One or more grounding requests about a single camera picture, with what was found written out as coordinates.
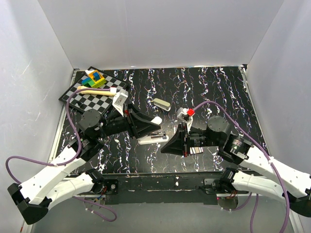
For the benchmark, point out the colourful toy block stack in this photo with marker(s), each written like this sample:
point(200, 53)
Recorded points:
point(94, 79)

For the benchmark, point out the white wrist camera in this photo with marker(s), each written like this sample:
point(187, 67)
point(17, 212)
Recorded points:
point(119, 100)
point(186, 115)

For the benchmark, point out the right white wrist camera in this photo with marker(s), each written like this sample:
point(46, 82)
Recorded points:
point(186, 115)

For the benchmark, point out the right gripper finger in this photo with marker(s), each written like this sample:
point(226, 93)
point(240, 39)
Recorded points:
point(175, 146)
point(181, 132)

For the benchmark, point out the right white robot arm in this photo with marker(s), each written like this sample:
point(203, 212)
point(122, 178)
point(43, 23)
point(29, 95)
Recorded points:
point(275, 180)

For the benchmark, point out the white stapler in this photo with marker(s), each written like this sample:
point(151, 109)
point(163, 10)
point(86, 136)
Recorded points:
point(154, 137)

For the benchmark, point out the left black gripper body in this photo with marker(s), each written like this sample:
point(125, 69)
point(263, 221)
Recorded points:
point(117, 124)

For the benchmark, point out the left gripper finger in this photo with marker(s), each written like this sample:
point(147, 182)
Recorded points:
point(136, 114)
point(142, 130)

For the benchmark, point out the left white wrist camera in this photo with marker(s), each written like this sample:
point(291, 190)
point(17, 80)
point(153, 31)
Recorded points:
point(119, 100)

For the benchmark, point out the wooden cylinder peg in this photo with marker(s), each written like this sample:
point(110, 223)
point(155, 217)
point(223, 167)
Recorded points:
point(86, 90)

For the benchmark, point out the grey beige stapler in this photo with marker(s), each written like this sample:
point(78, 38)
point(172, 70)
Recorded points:
point(164, 105)

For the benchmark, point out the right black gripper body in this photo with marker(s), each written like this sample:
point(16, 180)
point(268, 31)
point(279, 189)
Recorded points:
point(198, 139)

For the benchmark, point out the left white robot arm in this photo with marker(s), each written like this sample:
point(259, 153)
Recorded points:
point(37, 195)

